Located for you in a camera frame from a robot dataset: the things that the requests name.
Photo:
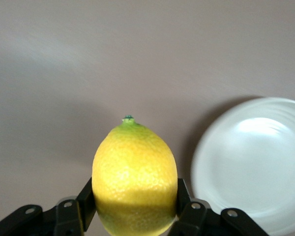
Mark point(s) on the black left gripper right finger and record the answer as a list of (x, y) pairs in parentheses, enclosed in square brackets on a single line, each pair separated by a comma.
[(199, 218)]

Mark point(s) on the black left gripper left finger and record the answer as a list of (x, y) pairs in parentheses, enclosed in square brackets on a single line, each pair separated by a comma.
[(64, 216)]

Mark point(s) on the yellow lemon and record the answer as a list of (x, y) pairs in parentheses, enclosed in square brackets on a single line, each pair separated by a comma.
[(134, 177)]

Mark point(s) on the beige plate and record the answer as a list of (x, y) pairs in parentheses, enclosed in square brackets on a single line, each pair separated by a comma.
[(252, 164)]

